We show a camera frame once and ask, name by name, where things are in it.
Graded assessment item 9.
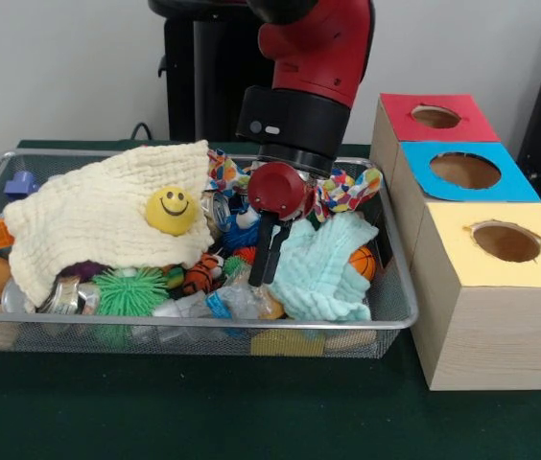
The tiger plush toy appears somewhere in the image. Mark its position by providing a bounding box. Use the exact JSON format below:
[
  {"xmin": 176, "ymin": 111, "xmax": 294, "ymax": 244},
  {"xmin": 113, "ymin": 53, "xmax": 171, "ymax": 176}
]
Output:
[{"xmin": 182, "ymin": 253, "xmax": 226, "ymax": 296}]

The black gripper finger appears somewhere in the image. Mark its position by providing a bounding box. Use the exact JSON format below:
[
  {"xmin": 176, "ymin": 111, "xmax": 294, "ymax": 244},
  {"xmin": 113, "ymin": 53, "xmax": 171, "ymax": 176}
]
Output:
[
  {"xmin": 248, "ymin": 210, "xmax": 276, "ymax": 288},
  {"xmin": 264, "ymin": 220, "xmax": 294, "ymax": 285}
]

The cream waffle cloth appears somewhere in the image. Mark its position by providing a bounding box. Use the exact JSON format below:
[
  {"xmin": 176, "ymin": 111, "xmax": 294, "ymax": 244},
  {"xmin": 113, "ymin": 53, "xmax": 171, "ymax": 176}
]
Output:
[{"xmin": 3, "ymin": 138, "xmax": 215, "ymax": 313}]

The crushed bottle with blue label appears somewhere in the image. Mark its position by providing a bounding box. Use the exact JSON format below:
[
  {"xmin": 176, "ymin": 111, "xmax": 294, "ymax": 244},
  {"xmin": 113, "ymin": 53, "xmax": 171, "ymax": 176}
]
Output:
[{"xmin": 202, "ymin": 277, "xmax": 279, "ymax": 321}]

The blue fuzzy monster toy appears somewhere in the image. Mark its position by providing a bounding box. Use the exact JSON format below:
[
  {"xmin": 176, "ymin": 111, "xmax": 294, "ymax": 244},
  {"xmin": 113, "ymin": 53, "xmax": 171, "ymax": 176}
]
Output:
[{"xmin": 222, "ymin": 205, "xmax": 265, "ymax": 250}]

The black cable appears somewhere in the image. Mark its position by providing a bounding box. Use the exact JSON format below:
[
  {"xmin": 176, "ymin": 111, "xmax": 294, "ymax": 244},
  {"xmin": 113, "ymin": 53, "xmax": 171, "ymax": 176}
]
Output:
[{"xmin": 129, "ymin": 122, "xmax": 171, "ymax": 143}]

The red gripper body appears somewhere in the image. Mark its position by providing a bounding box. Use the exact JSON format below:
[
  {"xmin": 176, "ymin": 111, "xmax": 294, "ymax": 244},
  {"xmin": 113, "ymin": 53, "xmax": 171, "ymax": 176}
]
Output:
[{"xmin": 247, "ymin": 161, "xmax": 318, "ymax": 221}]

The green spiky rubber ball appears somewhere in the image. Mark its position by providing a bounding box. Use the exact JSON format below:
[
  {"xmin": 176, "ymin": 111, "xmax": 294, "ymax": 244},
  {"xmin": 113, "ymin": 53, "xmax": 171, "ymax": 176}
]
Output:
[{"xmin": 90, "ymin": 266, "xmax": 171, "ymax": 317}]

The shallow wire mesh bin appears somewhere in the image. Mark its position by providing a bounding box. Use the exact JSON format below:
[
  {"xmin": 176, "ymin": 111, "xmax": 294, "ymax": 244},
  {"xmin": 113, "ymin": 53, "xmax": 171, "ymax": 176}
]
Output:
[{"xmin": 0, "ymin": 148, "xmax": 419, "ymax": 359}]

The wooden box with three holes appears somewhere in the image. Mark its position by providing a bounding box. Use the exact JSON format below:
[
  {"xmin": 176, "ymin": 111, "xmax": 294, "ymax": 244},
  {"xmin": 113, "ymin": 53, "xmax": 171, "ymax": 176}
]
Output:
[{"xmin": 368, "ymin": 93, "xmax": 541, "ymax": 392}]

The colourful polka dot cloth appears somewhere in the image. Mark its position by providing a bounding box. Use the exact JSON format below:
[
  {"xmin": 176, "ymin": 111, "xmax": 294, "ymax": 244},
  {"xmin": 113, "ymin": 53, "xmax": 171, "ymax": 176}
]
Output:
[{"xmin": 306, "ymin": 165, "xmax": 385, "ymax": 224}]

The light blue waffle cloth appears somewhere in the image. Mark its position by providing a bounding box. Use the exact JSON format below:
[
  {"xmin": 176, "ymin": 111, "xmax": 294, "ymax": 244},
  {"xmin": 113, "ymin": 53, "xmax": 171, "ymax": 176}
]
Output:
[{"xmin": 268, "ymin": 210, "xmax": 380, "ymax": 322}]

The yellow smiley ball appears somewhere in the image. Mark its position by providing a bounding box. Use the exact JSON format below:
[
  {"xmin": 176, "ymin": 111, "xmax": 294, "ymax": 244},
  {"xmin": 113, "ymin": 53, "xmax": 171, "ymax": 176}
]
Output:
[{"xmin": 144, "ymin": 185, "xmax": 199, "ymax": 237}]

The purple toy block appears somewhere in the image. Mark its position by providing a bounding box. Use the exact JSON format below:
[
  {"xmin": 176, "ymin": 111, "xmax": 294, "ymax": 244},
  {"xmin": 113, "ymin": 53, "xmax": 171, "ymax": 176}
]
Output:
[{"xmin": 3, "ymin": 171, "xmax": 39, "ymax": 197}]

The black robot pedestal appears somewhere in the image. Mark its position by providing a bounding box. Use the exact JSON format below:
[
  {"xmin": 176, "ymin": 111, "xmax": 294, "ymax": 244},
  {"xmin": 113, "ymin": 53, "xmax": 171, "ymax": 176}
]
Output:
[{"xmin": 148, "ymin": 0, "xmax": 276, "ymax": 144}]

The small orange basketball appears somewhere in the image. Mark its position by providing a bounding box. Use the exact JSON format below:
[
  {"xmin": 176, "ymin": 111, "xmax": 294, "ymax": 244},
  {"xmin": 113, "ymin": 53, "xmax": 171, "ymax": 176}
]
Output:
[{"xmin": 348, "ymin": 244, "xmax": 377, "ymax": 282}]

